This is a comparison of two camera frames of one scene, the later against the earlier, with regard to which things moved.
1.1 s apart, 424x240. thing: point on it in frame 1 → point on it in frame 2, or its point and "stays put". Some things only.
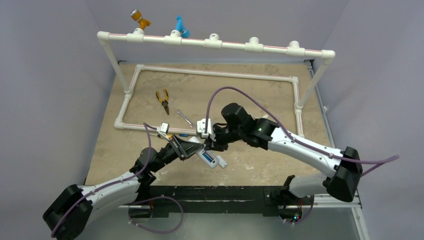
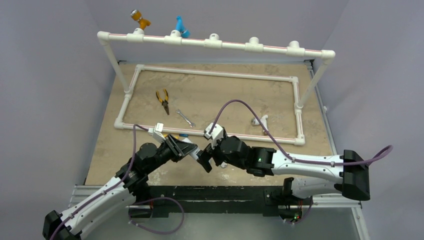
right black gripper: (209, 143) → (214, 153)
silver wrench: (191, 124) stays put
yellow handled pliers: (165, 102) stays put
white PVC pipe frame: (293, 49) stays put
